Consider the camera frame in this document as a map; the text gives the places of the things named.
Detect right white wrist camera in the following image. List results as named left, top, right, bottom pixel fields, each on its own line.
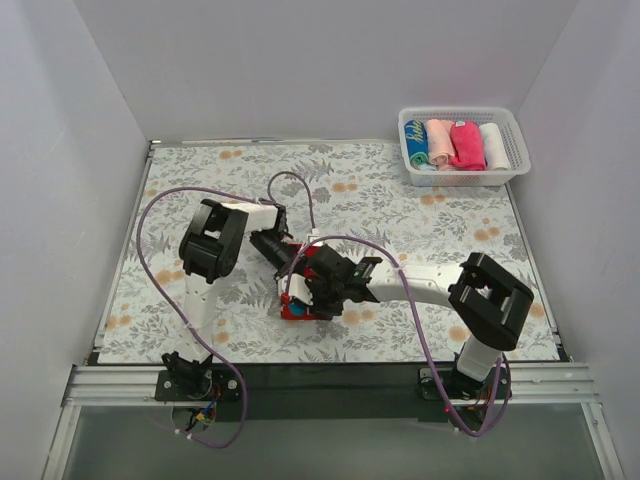
left=278, top=273, right=313, bottom=306

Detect aluminium frame rail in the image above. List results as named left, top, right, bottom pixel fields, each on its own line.
left=41, top=363, right=166, bottom=480

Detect floral table mat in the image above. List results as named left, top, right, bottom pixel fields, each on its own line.
left=96, top=143, right=538, bottom=364

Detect red blue towel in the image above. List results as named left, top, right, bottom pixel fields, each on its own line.
left=278, top=245, right=319, bottom=320

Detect blue printed rolled towel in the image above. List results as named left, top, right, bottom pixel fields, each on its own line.
left=404, top=120, right=430, bottom=166

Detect white plastic basket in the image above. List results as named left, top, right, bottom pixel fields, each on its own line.
left=398, top=106, right=531, bottom=187

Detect pink red towel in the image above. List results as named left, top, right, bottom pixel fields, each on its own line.
left=450, top=121, right=486, bottom=171

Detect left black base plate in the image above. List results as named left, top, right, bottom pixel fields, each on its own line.
left=154, top=368, right=241, bottom=402

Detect white rolled towel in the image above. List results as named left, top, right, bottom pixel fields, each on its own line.
left=479, top=123, right=511, bottom=171

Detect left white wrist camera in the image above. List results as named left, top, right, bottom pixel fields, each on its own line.
left=306, top=228, right=321, bottom=242

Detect light blue folded towel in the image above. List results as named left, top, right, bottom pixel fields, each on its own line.
left=413, top=163, right=438, bottom=173

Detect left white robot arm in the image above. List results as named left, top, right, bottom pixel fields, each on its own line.
left=162, top=199, right=294, bottom=400

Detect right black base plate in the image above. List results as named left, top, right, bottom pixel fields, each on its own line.
left=418, top=363, right=496, bottom=401

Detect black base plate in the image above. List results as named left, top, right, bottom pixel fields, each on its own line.
left=418, top=363, right=496, bottom=401
left=154, top=368, right=241, bottom=402

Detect peach rolled towel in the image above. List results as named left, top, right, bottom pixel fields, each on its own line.
left=424, top=119, right=455, bottom=166

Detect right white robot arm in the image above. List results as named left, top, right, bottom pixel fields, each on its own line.
left=305, top=245, right=534, bottom=398

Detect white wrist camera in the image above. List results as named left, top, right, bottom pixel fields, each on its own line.
left=306, top=228, right=321, bottom=242
left=278, top=273, right=313, bottom=306

